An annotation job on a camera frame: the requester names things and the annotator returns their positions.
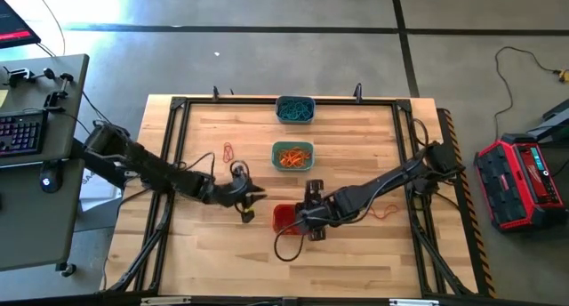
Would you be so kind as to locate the black computer mouse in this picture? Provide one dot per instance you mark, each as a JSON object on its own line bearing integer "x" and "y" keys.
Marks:
{"x": 50, "y": 179}

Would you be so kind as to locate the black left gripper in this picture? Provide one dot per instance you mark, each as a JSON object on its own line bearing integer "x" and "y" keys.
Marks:
{"x": 229, "y": 192}

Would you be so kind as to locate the green plastic basket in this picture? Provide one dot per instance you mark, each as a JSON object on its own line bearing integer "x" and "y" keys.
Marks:
{"x": 275, "y": 163}

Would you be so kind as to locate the black desk clamp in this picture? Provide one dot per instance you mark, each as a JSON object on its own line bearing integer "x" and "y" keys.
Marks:
{"x": 53, "y": 100}

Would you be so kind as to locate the blue-grey plastic basket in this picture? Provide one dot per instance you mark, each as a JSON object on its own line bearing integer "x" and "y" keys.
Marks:
{"x": 313, "y": 110}

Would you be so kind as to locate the black desk leg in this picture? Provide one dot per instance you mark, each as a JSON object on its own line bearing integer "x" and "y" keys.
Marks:
{"x": 106, "y": 174}

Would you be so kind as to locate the black yellow hazard tape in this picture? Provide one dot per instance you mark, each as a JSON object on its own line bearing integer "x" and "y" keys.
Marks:
{"x": 483, "y": 261}

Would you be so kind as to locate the orange plastic basket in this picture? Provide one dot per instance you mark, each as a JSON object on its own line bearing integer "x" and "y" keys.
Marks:
{"x": 282, "y": 217}

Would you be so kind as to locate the black caster wheel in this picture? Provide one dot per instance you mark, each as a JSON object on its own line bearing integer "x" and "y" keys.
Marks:
{"x": 67, "y": 269}

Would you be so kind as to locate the yellow sticky note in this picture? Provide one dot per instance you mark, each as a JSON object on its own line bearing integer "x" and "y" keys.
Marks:
{"x": 3, "y": 98}

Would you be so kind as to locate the silver desk clamp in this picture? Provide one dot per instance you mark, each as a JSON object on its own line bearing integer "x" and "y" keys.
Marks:
{"x": 18, "y": 74}

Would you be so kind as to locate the black table clamp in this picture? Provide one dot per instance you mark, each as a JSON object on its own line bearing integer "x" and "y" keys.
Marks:
{"x": 215, "y": 92}
{"x": 358, "y": 92}

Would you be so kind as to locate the grey desk top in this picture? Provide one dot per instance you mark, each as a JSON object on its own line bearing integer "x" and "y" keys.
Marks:
{"x": 26, "y": 226}
{"x": 26, "y": 97}

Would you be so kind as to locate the wide blue rubber band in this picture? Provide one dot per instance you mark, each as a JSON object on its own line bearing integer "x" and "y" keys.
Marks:
{"x": 291, "y": 106}

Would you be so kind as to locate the monitor with red bar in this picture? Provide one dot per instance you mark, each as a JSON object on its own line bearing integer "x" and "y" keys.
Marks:
{"x": 13, "y": 28}

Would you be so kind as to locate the black backlit keyboard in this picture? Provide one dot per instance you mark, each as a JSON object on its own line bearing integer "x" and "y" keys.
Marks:
{"x": 22, "y": 132}

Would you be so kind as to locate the silver metal bracket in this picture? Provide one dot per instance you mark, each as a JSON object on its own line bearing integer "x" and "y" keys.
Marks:
{"x": 413, "y": 302}
{"x": 165, "y": 301}

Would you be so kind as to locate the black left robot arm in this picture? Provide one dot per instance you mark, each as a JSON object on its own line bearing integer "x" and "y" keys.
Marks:
{"x": 151, "y": 168}

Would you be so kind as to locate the grey metal stand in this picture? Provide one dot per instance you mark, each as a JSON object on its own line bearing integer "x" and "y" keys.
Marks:
{"x": 551, "y": 123}

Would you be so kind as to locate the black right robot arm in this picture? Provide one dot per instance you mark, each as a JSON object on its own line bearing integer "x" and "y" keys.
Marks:
{"x": 391, "y": 179}

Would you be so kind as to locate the thin teal rubber band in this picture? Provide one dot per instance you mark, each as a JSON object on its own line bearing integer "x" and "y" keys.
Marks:
{"x": 304, "y": 112}

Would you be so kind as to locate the red black power station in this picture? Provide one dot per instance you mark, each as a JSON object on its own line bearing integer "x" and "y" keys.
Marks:
{"x": 511, "y": 181}

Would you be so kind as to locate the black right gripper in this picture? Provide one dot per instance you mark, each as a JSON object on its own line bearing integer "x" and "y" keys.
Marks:
{"x": 322, "y": 208}

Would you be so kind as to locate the yellow plug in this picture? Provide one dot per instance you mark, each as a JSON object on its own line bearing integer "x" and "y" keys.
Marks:
{"x": 563, "y": 75}

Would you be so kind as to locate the white cardboard box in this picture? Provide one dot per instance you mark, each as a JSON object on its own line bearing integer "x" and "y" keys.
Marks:
{"x": 93, "y": 195}

